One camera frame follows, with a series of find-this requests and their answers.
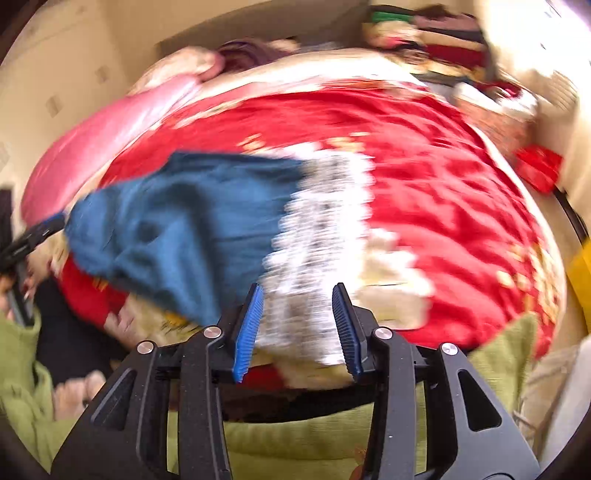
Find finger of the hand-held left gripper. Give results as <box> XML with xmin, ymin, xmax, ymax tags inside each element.
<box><xmin>0</xmin><ymin>213</ymin><xmax>68</xmax><ymax>274</ymax></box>

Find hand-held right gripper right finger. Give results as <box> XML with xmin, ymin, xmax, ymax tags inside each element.
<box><xmin>331</xmin><ymin>282</ymin><xmax>541</xmax><ymax>480</ymax></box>

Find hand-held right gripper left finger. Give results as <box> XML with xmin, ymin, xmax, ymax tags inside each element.
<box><xmin>51</xmin><ymin>282</ymin><xmax>266</xmax><ymax>480</ymax></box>

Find blue denim pants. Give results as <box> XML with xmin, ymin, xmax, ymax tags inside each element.
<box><xmin>65</xmin><ymin>151</ymin><xmax>308</xmax><ymax>326</ymax></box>

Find person's left forearm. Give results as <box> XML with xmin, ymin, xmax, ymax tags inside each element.
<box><xmin>0</xmin><ymin>309</ymin><xmax>93</xmax><ymax>472</ymax></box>

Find person's black trouser leg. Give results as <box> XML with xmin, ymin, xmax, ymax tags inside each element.
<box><xmin>34</xmin><ymin>277</ymin><xmax>139</xmax><ymax>384</ymax></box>

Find person's green sweater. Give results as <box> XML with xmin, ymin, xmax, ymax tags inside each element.
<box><xmin>166</xmin><ymin>314</ymin><xmax>539</xmax><ymax>480</ymax></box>

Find pink quilt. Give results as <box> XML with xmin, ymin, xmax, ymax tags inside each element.
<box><xmin>21</xmin><ymin>74</ymin><xmax>204</xmax><ymax>227</ymax></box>

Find red floral blanket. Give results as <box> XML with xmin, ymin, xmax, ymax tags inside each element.
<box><xmin>55</xmin><ymin>78</ymin><xmax>561</xmax><ymax>388</ymax></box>

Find cream floral quilt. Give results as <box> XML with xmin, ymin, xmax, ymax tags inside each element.
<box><xmin>129</xmin><ymin>46</ymin><xmax>227</xmax><ymax>93</ymax></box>

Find yellow object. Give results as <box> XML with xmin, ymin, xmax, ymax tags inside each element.
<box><xmin>566</xmin><ymin>240</ymin><xmax>591</xmax><ymax>333</ymax></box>

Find red box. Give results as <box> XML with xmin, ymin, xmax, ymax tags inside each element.
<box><xmin>515</xmin><ymin>145</ymin><xmax>564</xmax><ymax>195</ymax></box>

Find maroon patterned cloth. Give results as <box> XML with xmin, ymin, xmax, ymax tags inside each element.
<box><xmin>455</xmin><ymin>83</ymin><xmax>539</xmax><ymax>158</ymax></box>

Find cream bedsheet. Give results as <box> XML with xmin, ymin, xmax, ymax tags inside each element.
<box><xmin>194</xmin><ymin>48</ymin><xmax>430</xmax><ymax>102</ymax></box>

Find purple striped pillow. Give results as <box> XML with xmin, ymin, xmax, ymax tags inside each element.
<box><xmin>217</xmin><ymin>39</ymin><xmax>301</xmax><ymax>70</ymax></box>

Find grey quilted headboard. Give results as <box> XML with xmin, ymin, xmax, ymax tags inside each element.
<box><xmin>154</xmin><ymin>14</ymin><xmax>370</xmax><ymax>61</ymax></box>

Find pile of folded clothes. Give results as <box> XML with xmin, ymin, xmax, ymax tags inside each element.
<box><xmin>362</xmin><ymin>4</ymin><xmax>499</xmax><ymax>84</ymax></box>

